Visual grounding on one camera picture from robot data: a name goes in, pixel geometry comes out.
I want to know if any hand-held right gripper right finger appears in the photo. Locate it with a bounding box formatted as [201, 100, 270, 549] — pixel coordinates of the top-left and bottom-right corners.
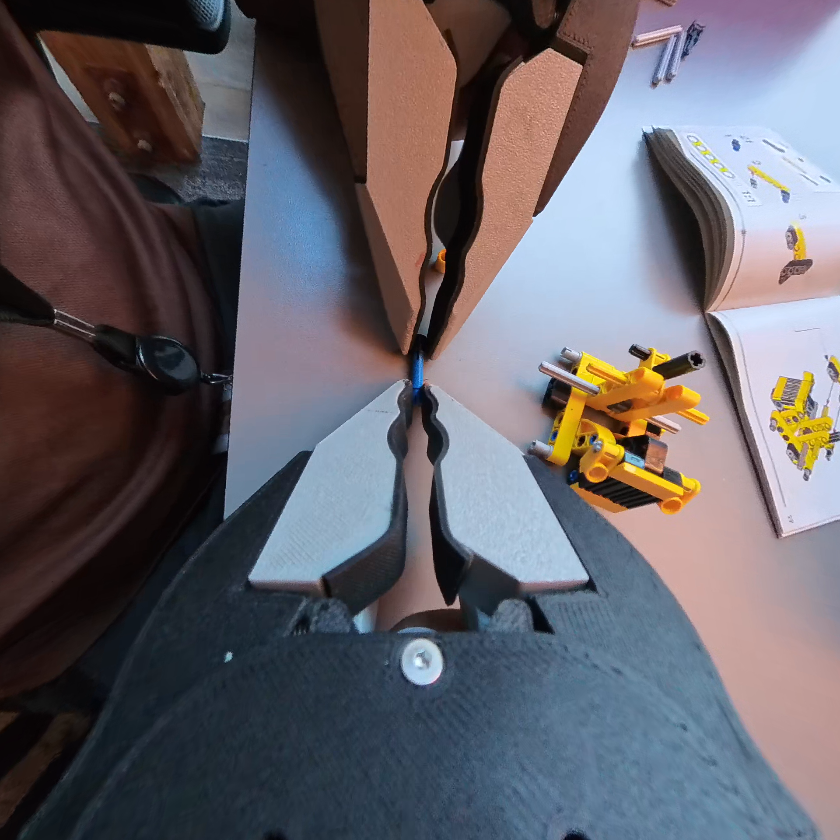
[420, 384, 590, 608]

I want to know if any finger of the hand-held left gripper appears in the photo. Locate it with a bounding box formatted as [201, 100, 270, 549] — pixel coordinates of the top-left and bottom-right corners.
[425, 47, 586, 361]
[314, 0, 458, 357]

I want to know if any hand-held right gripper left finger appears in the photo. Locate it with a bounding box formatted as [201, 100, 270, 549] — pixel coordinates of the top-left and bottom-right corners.
[248, 381, 416, 618]

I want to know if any yellow lego vehicle model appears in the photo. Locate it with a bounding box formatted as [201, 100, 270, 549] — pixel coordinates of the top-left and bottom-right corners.
[528, 344, 711, 515]

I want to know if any lego instruction booklet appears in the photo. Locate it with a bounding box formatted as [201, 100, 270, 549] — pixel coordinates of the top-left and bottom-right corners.
[643, 125, 840, 539]

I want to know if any black office chair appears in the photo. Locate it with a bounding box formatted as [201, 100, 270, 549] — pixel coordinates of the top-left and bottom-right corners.
[13, 0, 232, 55]

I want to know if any badge lanyard with reel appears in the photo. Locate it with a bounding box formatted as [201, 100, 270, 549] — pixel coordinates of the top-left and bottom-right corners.
[0, 262, 232, 396]

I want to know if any wooden post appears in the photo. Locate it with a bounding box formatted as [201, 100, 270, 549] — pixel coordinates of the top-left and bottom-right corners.
[39, 29, 206, 165]

